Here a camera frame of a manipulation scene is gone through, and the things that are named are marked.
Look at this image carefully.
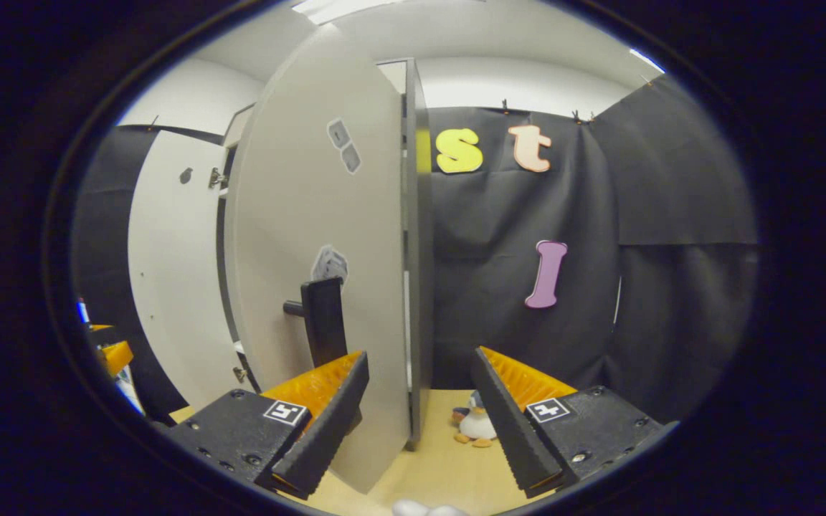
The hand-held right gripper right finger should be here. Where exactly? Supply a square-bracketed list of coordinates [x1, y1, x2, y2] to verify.
[472, 347, 679, 499]

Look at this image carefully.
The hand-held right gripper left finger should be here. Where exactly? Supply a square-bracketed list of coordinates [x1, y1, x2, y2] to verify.
[169, 350, 371, 500]

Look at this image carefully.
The white cabinet door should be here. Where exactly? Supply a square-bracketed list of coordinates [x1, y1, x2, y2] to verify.
[225, 24, 414, 495]
[128, 130, 252, 411]

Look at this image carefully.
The small penguin toy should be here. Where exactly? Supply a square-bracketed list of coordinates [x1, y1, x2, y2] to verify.
[451, 391, 500, 449]

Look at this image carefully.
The black backdrop cloth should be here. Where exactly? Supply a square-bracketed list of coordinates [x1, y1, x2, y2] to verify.
[72, 75, 759, 424]

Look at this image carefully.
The black door handle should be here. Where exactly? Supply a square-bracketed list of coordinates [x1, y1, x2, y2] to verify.
[283, 277, 348, 368]

